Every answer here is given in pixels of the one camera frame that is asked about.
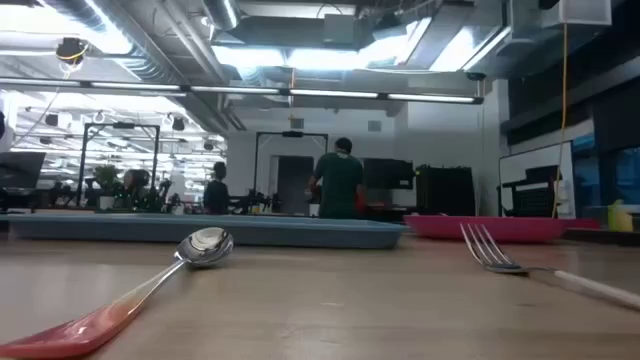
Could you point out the black round ceiling device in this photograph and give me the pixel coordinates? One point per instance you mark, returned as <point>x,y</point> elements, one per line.
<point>71,50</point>

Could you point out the black shelf cart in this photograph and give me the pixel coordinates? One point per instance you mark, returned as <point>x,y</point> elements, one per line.
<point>535,200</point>

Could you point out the black rig frame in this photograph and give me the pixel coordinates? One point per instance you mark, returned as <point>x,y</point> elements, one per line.
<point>605,236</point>

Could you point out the potted green plant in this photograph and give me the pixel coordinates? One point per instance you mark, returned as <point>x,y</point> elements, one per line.
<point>106,177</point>

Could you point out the yellow-green bottle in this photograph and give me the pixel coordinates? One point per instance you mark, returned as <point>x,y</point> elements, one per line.
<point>620,217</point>

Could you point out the long LED light bar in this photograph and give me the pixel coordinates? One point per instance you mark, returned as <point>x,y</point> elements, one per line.
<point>235,90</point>

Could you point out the blue plastic tray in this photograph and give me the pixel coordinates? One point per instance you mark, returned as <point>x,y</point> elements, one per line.
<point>250,235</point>

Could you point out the red box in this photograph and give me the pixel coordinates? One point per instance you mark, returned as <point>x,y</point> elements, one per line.
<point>582,224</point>

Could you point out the white ceiling box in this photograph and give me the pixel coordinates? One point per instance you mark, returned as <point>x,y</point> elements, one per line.
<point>585,11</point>

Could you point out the pink plastic plate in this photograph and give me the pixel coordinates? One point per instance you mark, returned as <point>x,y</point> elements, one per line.
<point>435,227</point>

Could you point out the black security camera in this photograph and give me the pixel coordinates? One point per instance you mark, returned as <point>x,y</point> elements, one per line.
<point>475,76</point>

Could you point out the dark computer monitor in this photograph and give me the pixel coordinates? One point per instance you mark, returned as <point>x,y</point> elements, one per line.
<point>20,170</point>

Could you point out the black cabinet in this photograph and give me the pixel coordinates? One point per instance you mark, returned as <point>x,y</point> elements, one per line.
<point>445,192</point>

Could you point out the black wall screen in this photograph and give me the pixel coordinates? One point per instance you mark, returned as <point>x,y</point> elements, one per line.
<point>387,174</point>

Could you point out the person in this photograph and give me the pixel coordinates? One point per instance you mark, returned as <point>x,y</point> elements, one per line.
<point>340,185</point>
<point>216,195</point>
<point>136,180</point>

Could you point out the black metal frame stand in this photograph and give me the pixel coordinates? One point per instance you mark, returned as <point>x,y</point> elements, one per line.
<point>82,165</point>
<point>256,165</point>

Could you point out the white whiteboard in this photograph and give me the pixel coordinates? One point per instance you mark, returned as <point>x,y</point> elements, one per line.
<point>520,160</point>

